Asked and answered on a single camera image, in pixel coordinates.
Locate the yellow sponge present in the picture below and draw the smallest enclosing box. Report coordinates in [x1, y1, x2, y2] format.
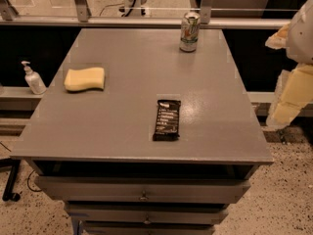
[64, 68, 105, 91]

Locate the black snack bar wrapper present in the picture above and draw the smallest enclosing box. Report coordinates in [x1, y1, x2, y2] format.
[153, 100, 181, 141]

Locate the top grey drawer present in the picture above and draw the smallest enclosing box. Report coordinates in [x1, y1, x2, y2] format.
[35, 176, 250, 204]

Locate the silver green 7up can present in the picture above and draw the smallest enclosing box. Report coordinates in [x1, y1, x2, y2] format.
[179, 12, 201, 52]

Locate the metal window rail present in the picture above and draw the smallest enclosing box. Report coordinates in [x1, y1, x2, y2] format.
[0, 16, 290, 29]

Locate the middle grey drawer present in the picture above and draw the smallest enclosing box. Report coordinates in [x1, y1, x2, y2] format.
[65, 204, 228, 225]

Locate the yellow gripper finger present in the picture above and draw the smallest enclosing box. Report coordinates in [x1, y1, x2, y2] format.
[265, 24, 290, 50]
[266, 64, 313, 127]

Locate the grey drawer cabinet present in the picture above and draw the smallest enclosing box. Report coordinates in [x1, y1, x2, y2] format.
[9, 27, 275, 235]

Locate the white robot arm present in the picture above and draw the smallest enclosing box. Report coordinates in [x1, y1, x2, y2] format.
[265, 0, 313, 129]

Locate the grey drawer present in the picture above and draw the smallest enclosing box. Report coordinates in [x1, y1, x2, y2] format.
[83, 221, 215, 235]
[35, 176, 250, 204]
[65, 204, 228, 225]

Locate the black chair leg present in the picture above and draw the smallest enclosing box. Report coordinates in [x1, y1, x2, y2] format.
[0, 158, 21, 202]

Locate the bottom grey drawer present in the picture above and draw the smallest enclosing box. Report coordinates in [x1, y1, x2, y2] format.
[83, 221, 215, 235]

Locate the clear pump dispenser bottle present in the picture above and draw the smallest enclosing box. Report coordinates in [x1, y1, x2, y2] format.
[22, 61, 46, 95]

